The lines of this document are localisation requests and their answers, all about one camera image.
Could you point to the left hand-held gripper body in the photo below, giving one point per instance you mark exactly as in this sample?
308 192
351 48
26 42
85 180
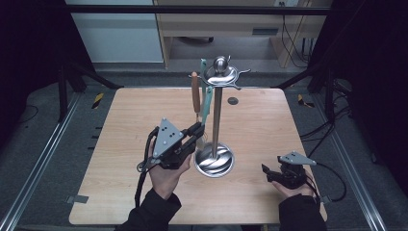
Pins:
166 141

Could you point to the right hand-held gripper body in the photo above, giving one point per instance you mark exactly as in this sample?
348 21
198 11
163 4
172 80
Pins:
294 174

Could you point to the steel utensil stand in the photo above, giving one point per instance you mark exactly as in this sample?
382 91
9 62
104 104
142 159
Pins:
217 122

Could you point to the teal silicone spatula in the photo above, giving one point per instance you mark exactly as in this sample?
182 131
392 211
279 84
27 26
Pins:
203 69

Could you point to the person's right hand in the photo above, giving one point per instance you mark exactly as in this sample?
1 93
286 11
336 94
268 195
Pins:
295 192

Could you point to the person's left hand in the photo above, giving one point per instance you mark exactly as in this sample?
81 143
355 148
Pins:
166 181

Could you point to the dark round table grommet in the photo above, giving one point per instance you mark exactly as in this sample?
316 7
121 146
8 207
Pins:
233 101

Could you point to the yellow black floor tape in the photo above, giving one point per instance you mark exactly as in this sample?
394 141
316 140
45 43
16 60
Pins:
301 101
97 100

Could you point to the grey tape piece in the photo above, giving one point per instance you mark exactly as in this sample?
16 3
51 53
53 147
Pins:
77 199

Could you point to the light wooden desk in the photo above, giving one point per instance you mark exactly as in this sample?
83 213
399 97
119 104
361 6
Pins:
221 24

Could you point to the white cabinet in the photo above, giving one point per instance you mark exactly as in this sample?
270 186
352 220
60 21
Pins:
118 35

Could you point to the black curtain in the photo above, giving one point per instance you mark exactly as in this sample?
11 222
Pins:
29 48
375 64

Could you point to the aluminium floor rail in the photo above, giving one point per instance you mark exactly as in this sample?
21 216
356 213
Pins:
352 166
41 160

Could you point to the black metal stand frame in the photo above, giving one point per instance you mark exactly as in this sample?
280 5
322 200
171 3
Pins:
329 99
62 96

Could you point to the black horizontal frame bar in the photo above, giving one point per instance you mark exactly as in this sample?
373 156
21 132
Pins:
192 9

